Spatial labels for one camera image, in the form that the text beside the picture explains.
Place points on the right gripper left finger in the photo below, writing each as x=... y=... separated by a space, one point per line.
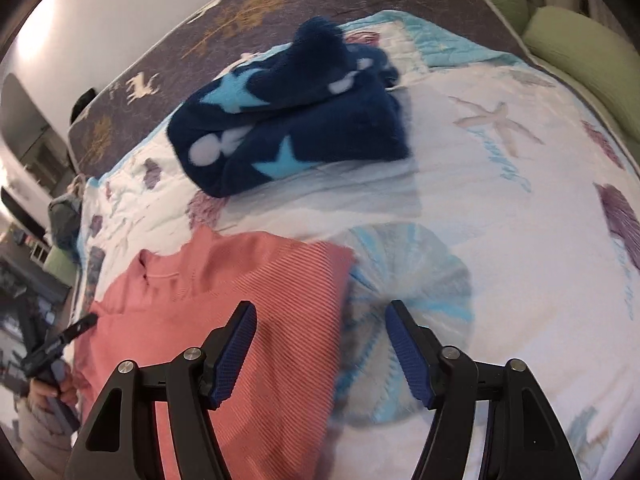
x=120 y=438

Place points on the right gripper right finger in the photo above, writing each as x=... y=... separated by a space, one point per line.
x=524 y=438

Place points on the pink knit sweater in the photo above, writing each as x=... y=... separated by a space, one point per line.
x=273 y=425

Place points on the person's left hand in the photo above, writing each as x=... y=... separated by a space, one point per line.
x=41 y=393

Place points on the grey bag beside bed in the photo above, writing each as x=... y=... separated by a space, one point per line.
x=65 y=213

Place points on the white seashell print quilt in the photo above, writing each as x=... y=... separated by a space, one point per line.
x=512 y=230

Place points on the green pillow near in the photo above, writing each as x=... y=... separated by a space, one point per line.
x=599 y=59

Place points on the navy star fleece garment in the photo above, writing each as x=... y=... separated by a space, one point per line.
x=318 y=101

